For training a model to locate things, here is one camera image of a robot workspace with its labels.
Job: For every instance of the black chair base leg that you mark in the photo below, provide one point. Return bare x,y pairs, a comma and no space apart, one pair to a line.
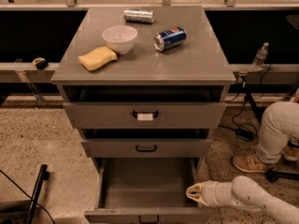
273,176

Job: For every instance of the grey bottom drawer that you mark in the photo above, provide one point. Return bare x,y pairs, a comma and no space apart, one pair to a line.
146,191

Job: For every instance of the black stand leg left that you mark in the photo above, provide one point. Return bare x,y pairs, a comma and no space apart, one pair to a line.
43,175

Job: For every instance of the blue pepsi can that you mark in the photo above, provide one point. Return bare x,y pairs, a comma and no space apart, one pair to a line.
168,39

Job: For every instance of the grey middle drawer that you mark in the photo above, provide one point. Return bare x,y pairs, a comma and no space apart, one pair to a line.
146,148

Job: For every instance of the tan sneaker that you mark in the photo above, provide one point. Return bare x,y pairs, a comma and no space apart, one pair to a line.
252,164
290,153

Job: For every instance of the black yellow tape measure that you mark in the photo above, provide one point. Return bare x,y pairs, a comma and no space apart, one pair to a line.
40,63

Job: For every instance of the person's leg in light trousers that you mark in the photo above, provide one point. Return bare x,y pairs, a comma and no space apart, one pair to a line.
280,123

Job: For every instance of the silver can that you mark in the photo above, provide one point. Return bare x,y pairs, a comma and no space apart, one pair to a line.
138,15

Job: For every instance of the black power adapter with cable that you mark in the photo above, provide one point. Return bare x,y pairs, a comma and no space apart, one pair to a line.
243,131

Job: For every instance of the grey top drawer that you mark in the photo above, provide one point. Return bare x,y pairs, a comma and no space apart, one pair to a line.
144,115

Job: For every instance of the yellow sponge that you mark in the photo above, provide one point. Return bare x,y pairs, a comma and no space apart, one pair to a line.
97,58

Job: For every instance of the grey drawer cabinet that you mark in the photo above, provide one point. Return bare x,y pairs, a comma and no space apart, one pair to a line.
196,71

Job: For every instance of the black tripod leg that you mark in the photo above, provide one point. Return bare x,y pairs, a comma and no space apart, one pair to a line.
242,77

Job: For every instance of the white bowl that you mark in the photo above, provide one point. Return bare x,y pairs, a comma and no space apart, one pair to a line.
120,38

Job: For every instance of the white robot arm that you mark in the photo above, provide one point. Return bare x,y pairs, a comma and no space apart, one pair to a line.
245,194

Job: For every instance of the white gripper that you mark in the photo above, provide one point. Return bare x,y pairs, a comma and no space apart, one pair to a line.
209,195

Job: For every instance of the clear plastic water bottle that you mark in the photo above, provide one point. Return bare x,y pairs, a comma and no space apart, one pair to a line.
260,57

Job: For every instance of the grey drawer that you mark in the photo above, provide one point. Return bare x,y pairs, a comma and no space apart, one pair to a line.
144,115
146,191
146,148

